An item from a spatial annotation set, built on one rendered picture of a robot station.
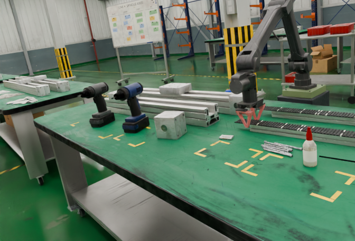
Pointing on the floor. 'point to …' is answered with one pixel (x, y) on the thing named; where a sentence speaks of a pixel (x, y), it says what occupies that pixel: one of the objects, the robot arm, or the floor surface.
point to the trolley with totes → (334, 80)
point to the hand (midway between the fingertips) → (251, 122)
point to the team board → (137, 28)
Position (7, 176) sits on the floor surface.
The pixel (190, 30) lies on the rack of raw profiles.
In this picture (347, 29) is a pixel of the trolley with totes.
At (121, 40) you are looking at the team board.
